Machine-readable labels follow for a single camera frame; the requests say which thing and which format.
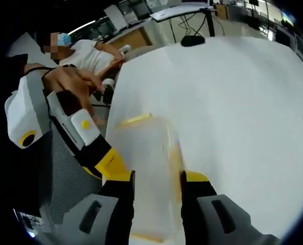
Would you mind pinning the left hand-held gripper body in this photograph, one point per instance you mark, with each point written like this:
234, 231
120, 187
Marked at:
26, 112

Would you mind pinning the black round object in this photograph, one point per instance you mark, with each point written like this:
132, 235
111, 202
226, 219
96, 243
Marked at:
192, 40

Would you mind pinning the wooden cabinet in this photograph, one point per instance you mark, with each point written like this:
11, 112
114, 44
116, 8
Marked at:
138, 37

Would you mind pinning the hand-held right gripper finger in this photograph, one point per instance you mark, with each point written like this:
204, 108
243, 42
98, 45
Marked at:
102, 155

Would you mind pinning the person's left hand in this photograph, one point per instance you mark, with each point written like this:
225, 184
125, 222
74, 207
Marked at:
74, 81

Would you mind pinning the open laptop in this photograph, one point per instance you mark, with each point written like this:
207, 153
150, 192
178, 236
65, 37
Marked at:
171, 12

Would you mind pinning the clear plastic box yellow buckles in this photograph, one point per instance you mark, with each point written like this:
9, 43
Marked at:
151, 158

